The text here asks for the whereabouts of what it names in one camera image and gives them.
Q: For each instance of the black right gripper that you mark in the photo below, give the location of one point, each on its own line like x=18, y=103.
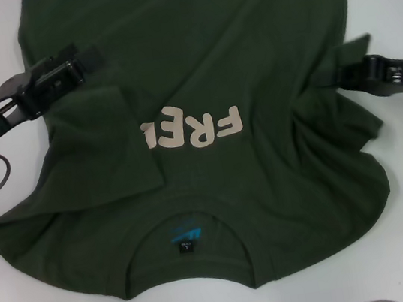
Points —
x=395, y=76

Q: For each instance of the dark green printed t-shirt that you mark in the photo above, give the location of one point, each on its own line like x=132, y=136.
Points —
x=208, y=43

